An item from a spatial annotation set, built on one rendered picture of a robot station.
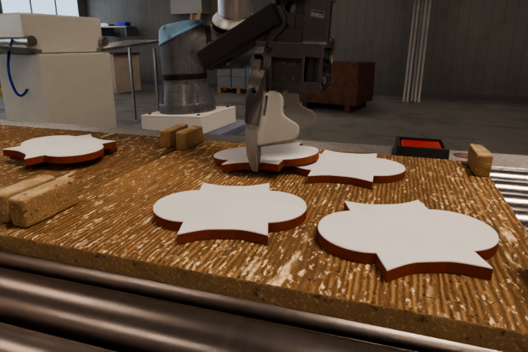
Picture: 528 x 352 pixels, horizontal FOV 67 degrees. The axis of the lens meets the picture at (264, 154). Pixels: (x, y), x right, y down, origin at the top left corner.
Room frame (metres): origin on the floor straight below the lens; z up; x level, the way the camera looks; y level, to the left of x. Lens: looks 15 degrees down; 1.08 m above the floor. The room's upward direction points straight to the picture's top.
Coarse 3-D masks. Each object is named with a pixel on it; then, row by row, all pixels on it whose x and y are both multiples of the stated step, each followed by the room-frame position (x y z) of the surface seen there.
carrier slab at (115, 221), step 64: (128, 192) 0.39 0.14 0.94; (320, 192) 0.39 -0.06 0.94; (384, 192) 0.39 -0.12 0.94; (448, 192) 0.39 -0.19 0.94; (64, 256) 0.28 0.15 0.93; (128, 256) 0.26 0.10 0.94; (192, 256) 0.26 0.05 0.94; (256, 256) 0.26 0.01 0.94; (320, 256) 0.26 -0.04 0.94; (512, 256) 0.26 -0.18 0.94; (384, 320) 0.20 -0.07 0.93; (448, 320) 0.19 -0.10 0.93; (512, 320) 0.19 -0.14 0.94
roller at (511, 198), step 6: (504, 192) 0.43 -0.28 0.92; (510, 192) 0.43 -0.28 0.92; (516, 192) 0.43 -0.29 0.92; (504, 198) 0.42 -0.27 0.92; (510, 198) 0.42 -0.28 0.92; (516, 198) 0.42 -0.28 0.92; (522, 198) 0.42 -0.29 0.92; (510, 204) 0.42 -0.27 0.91; (516, 204) 0.41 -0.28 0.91; (522, 204) 0.41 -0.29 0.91
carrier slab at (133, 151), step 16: (0, 128) 0.72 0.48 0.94; (16, 128) 0.72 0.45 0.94; (32, 128) 0.72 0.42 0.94; (48, 128) 0.72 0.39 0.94; (0, 144) 0.60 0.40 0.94; (16, 144) 0.60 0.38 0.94; (128, 144) 0.60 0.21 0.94; (144, 144) 0.60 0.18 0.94; (0, 160) 0.51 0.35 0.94; (16, 160) 0.51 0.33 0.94; (112, 160) 0.51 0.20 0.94; (128, 160) 0.51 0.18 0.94; (144, 160) 0.51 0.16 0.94; (0, 176) 0.44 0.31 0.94; (16, 176) 0.44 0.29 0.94; (32, 176) 0.44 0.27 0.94; (64, 176) 0.44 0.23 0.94; (80, 176) 0.44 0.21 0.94; (96, 176) 0.44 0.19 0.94; (112, 176) 0.44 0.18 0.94; (80, 192) 0.39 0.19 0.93; (0, 224) 0.31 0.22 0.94
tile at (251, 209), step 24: (192, 192) 0.36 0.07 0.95; (216, 192) 0.36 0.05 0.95; (240, 192) 0.36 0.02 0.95; (264, 192) 0.36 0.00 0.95; (168, 216) 0.31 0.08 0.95; (192, 216) 0.31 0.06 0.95; (216, 216) 0.31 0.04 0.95; (240, 216) 0.31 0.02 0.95; (264, 216) 0.31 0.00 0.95; (288, 216) 0.31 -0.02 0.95; (192, 240) 0.28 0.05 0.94; (264, 240) 0.28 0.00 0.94
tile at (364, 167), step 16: (320, 160) 0.47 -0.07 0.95; (336, 160) 0.47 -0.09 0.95; (352, 160) 0.47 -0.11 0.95; (368, 160) 0.47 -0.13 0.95; (384, 160) 0.47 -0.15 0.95; (320, 176) 0.42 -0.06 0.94; (336, 176) 0.42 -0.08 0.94; (352, 176) 0.41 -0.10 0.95; (368, 176) 0.41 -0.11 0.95; (384, 176) 0.42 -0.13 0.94; (400, 176) 0.43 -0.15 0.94
